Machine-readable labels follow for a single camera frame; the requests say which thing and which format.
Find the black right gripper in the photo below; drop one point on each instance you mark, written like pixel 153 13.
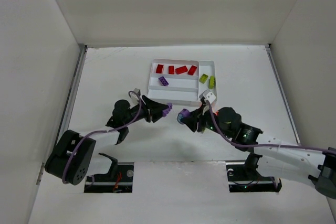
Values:
pixel 198 120

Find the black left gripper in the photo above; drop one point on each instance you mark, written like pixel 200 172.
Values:
pixel 148 109

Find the large purple rounded lego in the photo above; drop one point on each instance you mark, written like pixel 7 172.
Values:
pixel 182 114

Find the purple studded lego brick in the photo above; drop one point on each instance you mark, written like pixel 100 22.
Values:
pixel 166 111

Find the small purple lego brick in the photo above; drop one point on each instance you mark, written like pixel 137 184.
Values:
pixel 163 81

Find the long green lego brick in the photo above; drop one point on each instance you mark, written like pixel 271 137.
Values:
pixel 211 83

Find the green lego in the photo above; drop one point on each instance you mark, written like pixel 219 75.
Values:
pixel 159 69

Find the red curved lego brick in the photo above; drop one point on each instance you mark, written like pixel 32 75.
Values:
pixel 171 70

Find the red square lego brick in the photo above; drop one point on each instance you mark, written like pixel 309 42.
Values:
pixel 192 70

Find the red long lego brick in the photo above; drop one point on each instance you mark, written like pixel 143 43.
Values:
pixel 181 70

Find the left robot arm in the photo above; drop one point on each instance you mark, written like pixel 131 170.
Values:
pixel 71 157

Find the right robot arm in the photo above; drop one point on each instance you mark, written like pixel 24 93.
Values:
pixel 268 156

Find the white divided sorting tray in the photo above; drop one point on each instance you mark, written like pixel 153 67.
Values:
pixel 183 89

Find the green sloped lego brick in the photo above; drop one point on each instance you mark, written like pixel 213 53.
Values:
pixel 203 78

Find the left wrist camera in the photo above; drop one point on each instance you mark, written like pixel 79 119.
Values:
pixel 137 91

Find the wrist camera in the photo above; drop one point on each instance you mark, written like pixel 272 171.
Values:
pixel 137 91
pixel 208 95

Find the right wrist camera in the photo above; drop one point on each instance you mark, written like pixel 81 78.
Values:
pixel 208 95

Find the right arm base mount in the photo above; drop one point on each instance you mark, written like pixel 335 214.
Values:
pixel 243 177

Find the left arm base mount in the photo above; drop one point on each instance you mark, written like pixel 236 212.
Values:
pixel 108 175

